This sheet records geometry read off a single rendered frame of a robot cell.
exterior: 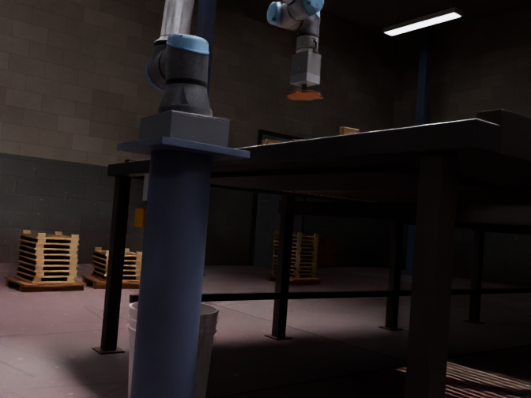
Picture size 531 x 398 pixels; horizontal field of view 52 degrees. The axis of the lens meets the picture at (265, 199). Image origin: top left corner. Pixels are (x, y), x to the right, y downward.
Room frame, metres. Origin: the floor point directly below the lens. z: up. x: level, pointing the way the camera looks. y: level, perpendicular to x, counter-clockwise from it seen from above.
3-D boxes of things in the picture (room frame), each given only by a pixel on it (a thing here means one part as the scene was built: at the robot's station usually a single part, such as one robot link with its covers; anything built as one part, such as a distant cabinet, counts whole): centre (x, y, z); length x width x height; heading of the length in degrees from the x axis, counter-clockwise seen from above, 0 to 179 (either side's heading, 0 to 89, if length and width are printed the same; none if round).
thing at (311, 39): (1.86, -0.11, 1.30); 0.08 x 0.08 x 0.05
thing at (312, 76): (1.87, -0.12, 1.23); 0.10 x 0.09 x 0.16; 130
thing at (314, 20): (1.86, -0.10, 1.38); 0.09 x 0.08 x 0.11; 121
